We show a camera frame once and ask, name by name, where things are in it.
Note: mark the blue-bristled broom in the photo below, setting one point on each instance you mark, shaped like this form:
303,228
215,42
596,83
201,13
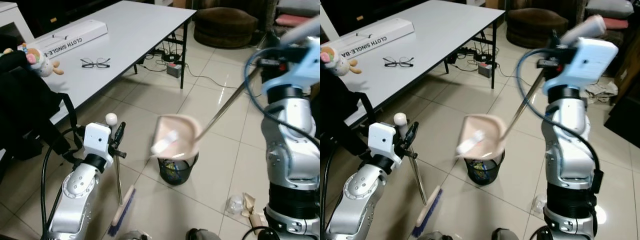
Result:
121,212
429,210

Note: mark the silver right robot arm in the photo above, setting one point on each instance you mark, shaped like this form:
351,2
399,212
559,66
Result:
567,145
292,145

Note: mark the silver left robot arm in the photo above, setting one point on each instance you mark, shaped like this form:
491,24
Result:
75,200
355,200

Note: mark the brown round ottoman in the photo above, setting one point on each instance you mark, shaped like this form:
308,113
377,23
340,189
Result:
225,27
537,27

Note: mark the pink seat cushion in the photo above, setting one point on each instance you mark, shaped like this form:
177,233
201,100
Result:
616,23
292,21

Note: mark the white trash piece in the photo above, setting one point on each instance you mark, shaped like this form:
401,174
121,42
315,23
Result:
471,142
165,142

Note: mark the grey cushion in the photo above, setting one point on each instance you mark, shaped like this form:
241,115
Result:
610,8
300,7

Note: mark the crumpled white paper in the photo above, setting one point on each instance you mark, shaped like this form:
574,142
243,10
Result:
602,91

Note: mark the black round trash bin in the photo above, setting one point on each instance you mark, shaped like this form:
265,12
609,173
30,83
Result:
177,171
483,172

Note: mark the white plush toy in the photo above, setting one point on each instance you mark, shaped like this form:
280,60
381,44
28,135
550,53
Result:
337,62
40,62

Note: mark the grey power adapter box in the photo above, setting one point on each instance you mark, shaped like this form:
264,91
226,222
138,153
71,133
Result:
174,70
485,70

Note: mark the black-framed glasses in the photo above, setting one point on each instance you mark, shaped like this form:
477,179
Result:
391,62
88,63

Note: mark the black power strip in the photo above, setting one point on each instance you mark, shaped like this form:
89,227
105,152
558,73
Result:
475,54
170,56

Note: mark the black chair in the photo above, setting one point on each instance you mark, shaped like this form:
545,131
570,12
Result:
25,105
335,115

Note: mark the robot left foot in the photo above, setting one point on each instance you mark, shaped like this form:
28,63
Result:
444,236
134,236

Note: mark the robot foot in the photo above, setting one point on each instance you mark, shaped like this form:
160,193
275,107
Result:
507,235
444,236
202,235
134,236

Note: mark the dark low furniture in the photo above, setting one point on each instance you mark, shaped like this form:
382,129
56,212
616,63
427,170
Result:
625,122

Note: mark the long white printed carton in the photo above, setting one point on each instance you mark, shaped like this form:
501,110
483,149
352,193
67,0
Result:
380,35
75,34

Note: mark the white table with black legs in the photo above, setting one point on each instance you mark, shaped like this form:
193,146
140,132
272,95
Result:
140,30
450,30

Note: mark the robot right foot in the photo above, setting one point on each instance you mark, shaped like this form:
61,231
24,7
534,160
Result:
507,235
202,235

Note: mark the clear crumpled plastic wrapper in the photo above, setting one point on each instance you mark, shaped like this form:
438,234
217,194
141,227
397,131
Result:
539,205
235,205

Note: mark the torn brown cardboard scraps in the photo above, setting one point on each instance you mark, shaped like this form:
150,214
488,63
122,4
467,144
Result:
255,212

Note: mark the white cabinet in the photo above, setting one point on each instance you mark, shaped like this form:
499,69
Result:
15,22

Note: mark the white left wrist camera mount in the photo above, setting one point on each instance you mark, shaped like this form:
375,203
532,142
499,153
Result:
382,140
97,137

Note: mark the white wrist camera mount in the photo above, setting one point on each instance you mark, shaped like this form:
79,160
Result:
97,137
305,67
382,140
592,62

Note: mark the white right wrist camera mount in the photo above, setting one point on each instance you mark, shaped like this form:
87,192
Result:
592,62
305,67

